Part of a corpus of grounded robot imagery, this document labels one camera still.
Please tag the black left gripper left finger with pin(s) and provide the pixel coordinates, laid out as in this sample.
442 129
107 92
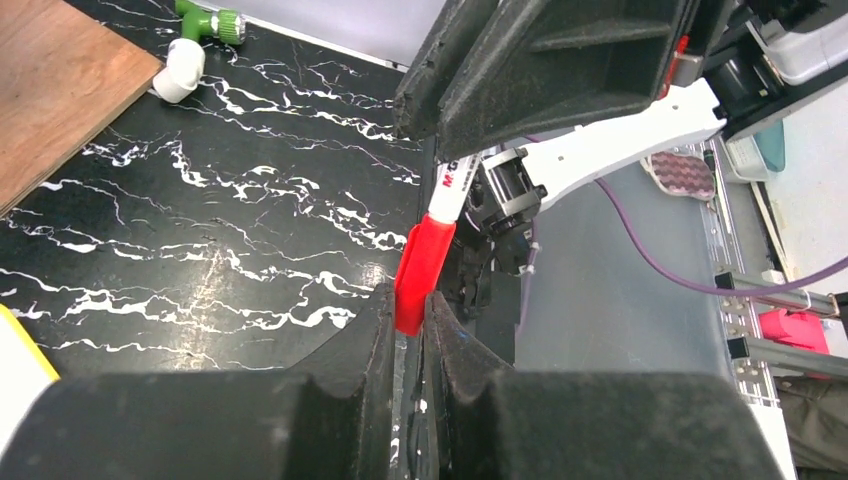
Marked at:
329 416

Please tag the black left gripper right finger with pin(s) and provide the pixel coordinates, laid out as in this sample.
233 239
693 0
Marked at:
495 422

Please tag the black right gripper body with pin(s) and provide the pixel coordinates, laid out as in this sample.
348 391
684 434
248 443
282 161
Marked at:
763 60

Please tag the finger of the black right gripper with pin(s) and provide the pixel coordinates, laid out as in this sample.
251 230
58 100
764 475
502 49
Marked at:
448 42
539 66

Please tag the red marker cap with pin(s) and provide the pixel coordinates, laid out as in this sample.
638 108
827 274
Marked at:
419 270

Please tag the yellow-framed whiteboard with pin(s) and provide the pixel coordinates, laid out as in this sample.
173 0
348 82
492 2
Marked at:
25 374

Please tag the red whiteboard marker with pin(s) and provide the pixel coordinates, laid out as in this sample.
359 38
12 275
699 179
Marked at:
452 186

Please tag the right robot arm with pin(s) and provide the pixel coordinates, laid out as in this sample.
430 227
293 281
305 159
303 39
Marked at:
528 173

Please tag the pink patterned shoe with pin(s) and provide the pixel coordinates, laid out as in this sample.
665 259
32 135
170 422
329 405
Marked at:
680 175

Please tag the green and white tool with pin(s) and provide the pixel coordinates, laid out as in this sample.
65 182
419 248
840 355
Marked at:
185 59

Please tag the red box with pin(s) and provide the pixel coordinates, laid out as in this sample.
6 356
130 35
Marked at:
799 330

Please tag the wooden board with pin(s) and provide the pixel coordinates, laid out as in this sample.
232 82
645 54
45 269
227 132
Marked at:
64 78

